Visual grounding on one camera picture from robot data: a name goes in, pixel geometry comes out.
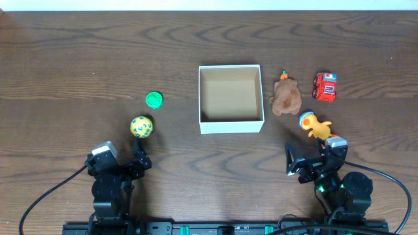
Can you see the yellow ball with blue letters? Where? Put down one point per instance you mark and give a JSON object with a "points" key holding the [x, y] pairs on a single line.
{"points": [[141, 127]]}

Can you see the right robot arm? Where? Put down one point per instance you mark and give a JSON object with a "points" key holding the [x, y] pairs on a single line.
{"points": [[346, 198]]}

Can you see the brown plush capybara toy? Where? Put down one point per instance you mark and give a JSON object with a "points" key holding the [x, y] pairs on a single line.
{"points": [[287, 98]]}

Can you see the green round toy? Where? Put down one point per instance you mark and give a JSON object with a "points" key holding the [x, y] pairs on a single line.
{"points": [[154, 99]]}

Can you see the white cardboard box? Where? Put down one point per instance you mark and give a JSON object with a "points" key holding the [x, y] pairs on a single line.
{"points": [[230, 99]]}

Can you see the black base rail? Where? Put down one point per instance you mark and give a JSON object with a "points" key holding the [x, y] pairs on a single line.
{"points": [[168, 228]]}

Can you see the red toy fire truck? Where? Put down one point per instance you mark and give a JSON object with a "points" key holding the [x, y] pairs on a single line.
{"points": [[325, 87]]}

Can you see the yellow rubber duck toy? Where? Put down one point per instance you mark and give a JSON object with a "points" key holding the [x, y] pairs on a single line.
{"points": [[308, 121]]}

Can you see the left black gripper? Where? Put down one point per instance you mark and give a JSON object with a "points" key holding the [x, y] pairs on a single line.
{"points": [[122, 170]]}

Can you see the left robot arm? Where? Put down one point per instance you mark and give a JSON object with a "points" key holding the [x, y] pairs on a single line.
{"points": [[112, 189]]}

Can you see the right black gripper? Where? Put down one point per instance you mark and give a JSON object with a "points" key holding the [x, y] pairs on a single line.
{"points": [[313, 164]]}

